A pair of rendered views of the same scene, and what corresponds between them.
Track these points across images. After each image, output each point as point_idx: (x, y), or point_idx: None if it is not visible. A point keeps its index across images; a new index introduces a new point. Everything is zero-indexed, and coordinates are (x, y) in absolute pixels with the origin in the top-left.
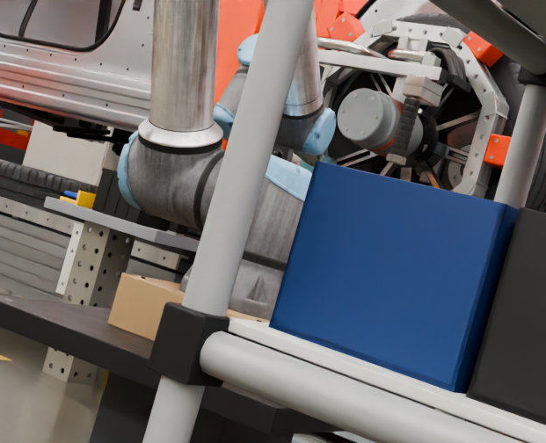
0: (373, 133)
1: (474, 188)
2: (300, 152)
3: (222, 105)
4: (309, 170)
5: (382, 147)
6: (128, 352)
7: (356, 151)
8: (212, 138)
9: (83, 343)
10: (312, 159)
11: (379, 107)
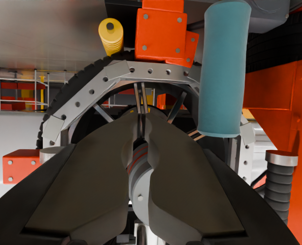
0: (139, 177)
1: (43, 129)
2: (172, 167)
3: None
4: (224, 114)
5: (141, 156)
6: None
7: (196, 140)
8: None
9: None
10: (115, 139)
11: (138, 210)
